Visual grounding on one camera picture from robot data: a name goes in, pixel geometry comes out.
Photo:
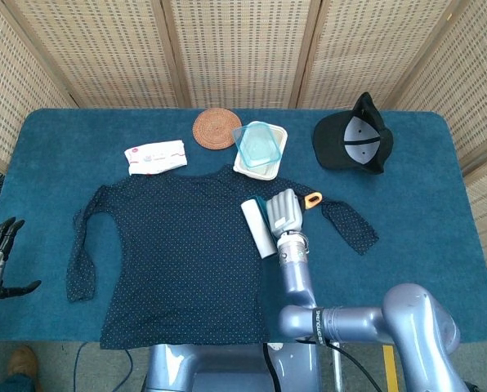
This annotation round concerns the clear blue plastic container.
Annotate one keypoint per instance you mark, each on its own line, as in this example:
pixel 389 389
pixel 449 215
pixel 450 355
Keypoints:
pixel 256 145

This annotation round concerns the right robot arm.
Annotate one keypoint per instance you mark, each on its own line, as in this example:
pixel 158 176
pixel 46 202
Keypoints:
pixel 349 318

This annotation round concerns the round woven rattan coaster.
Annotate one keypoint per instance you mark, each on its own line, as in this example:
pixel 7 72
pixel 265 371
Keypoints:
pixel 215 129

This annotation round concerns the navy polka dot shirt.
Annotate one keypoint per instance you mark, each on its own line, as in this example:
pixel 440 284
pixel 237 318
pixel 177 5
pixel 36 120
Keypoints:
pixel 178 253

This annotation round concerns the blue table cloth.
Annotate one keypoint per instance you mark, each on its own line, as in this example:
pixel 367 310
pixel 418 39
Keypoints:
pixel 411 204

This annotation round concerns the black baseball cap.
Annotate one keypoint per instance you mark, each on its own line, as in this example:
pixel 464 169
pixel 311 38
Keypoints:
pixel 351 141

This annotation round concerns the teal lint roller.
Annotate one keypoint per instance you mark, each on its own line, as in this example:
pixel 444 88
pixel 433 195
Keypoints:
pixel 260 222

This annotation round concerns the white rectangular tray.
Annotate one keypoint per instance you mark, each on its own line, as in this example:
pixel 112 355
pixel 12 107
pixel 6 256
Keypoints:
pixel 274 163

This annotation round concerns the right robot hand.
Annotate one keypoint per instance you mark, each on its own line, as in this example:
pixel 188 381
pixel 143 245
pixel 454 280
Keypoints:
pixel 284 212

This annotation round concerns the metal table leg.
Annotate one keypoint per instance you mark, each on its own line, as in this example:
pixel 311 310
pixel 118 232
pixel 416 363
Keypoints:
pixel 336 367

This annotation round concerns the grey robot torso base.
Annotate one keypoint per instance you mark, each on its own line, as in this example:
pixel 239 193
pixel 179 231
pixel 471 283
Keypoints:
pixel 227 367

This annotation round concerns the white wet wipes pack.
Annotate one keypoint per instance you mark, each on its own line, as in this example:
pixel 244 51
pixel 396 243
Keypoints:
pixel 155 157

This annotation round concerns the woven folding screen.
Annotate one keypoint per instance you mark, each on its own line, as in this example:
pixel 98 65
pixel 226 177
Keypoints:
pixel 243 49

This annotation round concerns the person's foot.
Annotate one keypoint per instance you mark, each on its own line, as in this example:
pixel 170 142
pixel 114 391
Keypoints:
pixel 19 367

